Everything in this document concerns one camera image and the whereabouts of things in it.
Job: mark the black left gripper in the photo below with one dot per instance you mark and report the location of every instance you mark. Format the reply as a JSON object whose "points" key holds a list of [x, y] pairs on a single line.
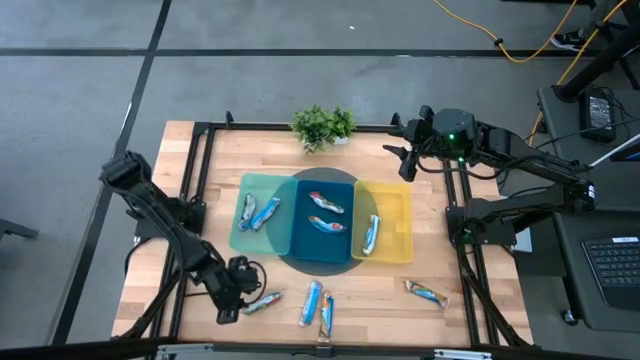
{"points": [[225, 292]]}

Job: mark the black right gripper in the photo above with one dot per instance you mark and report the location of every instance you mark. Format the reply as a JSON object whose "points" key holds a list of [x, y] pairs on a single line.
{"points": [[420, 135]]}

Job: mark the green red granola bar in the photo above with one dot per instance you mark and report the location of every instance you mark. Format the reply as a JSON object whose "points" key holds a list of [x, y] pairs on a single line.
{"points": [[262, 303]]}

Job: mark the blue red chocolate granola bar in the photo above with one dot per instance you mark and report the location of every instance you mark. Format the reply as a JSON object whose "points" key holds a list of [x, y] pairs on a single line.
{"points": [[310, 304]]}

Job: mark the red white granola bar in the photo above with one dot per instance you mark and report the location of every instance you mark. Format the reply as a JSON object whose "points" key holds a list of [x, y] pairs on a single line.
{"points": [[326, 202]]}

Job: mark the green blue granola bar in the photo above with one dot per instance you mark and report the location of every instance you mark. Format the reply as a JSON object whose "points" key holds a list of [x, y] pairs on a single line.
{"points": [[246, 212]]}

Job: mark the blue white granola bar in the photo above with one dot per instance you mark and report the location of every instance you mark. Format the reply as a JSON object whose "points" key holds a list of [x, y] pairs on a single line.
{"points": [[265, 214]]}

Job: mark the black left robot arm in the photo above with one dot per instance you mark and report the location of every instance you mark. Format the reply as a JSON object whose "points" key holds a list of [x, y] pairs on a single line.
{"points": [[160, 215]]}

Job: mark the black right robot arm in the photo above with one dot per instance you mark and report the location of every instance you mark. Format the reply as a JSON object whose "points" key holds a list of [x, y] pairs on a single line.
{"points": [[525, 160]]}

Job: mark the black hook clamp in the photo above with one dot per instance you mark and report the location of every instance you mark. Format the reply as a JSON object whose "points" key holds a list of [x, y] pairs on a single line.
{"points": [[229, 120], [396, 121]]}

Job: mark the translucent yellow plastic bin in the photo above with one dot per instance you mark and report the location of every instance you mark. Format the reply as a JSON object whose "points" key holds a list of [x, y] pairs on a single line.
{"points": [[395, 210]]}

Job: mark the green plant in white pot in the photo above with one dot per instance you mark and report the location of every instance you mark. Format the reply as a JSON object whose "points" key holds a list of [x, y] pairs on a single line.
{"points": [[312, 127], [342, 124]]}

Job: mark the translucent teal plastic bin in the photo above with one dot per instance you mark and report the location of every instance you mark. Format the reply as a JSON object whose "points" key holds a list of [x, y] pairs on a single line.
{"points": [[260, 240]]}

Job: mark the grey round woven mat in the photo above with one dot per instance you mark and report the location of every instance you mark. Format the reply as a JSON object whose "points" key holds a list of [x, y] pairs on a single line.
{"points": [[325, 270]]}

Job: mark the blue plastic bin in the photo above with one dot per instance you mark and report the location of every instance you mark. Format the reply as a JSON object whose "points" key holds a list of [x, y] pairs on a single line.
{"points": [[320, 247]]}

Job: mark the light grey plate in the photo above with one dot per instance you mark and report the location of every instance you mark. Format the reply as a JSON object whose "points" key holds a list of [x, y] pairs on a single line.
{"points": [[524, 241]]}

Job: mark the black crossbeam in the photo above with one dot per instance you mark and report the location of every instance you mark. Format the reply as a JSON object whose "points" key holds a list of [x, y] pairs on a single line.
{"points": [[75, 350]]}

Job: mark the dark grey desk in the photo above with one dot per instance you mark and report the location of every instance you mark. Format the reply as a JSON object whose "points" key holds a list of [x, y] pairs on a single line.
{"points": [[590, 200]]}

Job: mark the black power brick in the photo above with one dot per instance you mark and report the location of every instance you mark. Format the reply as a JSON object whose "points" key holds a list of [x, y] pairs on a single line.
{"points": [[597, 114]]}

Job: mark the person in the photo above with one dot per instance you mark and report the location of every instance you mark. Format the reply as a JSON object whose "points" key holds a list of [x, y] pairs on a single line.
{"points": [[570, 40]]}

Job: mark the black desk leg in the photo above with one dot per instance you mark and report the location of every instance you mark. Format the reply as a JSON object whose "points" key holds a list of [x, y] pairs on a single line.
{"points": [[600, 62]]}

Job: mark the grey chair base leg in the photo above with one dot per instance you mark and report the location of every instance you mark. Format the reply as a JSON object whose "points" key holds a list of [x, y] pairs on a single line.
{"points": [[15, 229]]}

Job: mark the black caster wheel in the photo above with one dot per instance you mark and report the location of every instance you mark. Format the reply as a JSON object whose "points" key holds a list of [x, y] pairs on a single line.
{"points": [[568, 317]]}

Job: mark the black keyboard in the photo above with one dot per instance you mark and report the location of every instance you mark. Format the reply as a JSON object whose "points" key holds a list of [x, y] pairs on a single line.
{"points": [[617, 272]]}

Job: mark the silver metal bracket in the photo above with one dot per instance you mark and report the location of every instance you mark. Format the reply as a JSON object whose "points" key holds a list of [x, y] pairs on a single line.
{"points": [[462, 354], [185, 351]]}

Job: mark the black aluminium table frame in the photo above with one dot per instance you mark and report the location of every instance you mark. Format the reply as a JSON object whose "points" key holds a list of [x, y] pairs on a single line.
{"points": [[250, 128]]}

